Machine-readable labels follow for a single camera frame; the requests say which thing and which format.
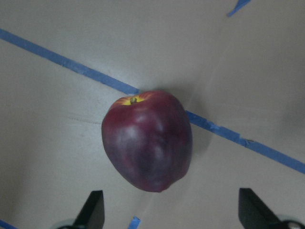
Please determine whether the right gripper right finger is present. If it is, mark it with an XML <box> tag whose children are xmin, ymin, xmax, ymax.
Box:
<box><xmin>238</xmin><ymin>188</ymin><xmax>286</xmax><ymax>229</ymax></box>

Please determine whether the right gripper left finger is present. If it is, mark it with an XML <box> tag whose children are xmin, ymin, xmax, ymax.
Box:
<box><xmin>72</xmin><ymin>190</ymin><xmax>105</xmax><ymax>229</ymax></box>

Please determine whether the dark red apple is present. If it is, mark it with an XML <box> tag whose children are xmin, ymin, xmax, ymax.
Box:
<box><xmin>101</xmin><ymin>91</ymin><xmax>193</xmax><ymax>192</ymax></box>

